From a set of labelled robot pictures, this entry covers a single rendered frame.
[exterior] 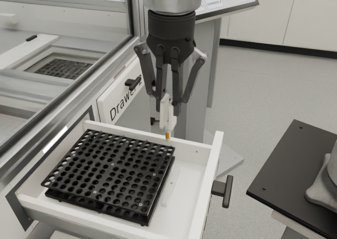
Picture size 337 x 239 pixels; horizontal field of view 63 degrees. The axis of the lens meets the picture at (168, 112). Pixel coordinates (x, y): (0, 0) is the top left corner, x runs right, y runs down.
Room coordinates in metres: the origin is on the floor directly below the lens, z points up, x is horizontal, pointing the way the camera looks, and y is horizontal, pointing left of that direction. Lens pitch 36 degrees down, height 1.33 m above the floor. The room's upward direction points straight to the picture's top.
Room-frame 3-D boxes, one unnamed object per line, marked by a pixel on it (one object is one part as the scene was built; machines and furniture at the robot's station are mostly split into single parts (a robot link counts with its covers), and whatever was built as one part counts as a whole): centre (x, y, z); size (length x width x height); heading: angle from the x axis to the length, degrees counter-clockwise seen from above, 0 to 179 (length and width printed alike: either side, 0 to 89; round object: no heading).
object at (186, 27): (0.44, 0.00, 1.16); 0.08 x 0.07 x 0.09; 69
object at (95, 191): (0.40, 0.12, 0.87); 0.22 x 0.18 x 0.06; 73
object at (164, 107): (0.44, 0.01, 1.00); 0.03 x 0.01 x 0.07; 159
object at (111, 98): (0.73, 0.14, 0.87); 0.29 x 0.02 x 0.11; 163
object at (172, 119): (0.44, -0.01, 1.00); 0.03 x 0.01 x 0.07; 159
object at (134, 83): (0.73, 0.11, 0.91); 0.07 x 0.04 x 0.01; 163
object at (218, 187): (0.33, -0.10, 0.91); 0.07 x 0.04 x 0.01; 163
